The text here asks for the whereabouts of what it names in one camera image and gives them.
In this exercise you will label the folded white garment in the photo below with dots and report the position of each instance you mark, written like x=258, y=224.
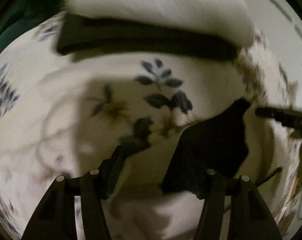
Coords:
x=228, y=19

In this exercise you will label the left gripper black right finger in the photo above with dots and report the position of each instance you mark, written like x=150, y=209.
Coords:
x=208, y=153

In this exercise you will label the folded black garment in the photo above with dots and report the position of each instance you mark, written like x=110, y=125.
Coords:
x=116, y=36

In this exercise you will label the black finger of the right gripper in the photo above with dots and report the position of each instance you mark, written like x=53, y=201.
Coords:
x=287, y=117

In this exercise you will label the floral bed sheet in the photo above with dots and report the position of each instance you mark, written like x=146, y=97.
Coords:
x=63, y=115

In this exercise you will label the white headboard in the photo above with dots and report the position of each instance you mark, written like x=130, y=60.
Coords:
x=283, y=28

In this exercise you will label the beige long sleeve shirt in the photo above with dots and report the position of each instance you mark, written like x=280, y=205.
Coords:
x=237, y=210

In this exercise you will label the dark green folded blanket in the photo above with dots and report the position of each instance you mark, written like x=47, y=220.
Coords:
x=26, y=15

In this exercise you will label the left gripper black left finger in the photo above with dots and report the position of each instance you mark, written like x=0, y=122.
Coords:
x=101, y=182

